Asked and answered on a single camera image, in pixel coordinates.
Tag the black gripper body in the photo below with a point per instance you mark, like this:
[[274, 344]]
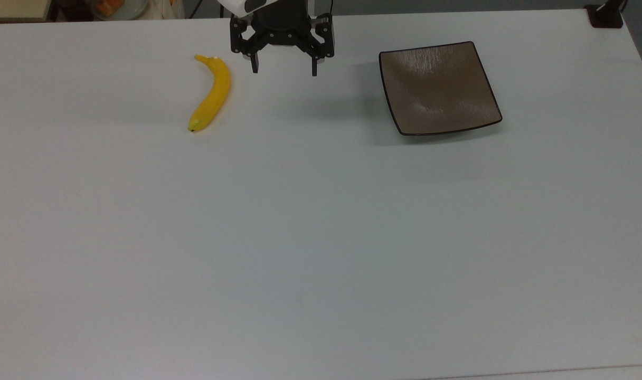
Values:
[[279, 24]]

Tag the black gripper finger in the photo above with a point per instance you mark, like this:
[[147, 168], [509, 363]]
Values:
[[240, 39], [323, 39]]

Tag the yellow banana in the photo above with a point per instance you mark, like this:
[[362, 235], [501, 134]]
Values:
[[214, 94]]

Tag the brown square ceramic plate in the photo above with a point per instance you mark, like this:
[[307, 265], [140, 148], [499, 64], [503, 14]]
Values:
[[437, 89]]

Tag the white plastic bag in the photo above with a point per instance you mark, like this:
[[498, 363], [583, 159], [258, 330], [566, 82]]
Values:
[[168, 8]]

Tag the bowl with orange items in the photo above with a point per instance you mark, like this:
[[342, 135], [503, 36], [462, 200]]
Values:
[[117, 7]]

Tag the beige wooden furniture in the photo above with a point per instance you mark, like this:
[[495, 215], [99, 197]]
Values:
[[15, 9]]

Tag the black table clamp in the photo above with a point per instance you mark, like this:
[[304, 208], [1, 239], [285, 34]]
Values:
[[606, 15]]

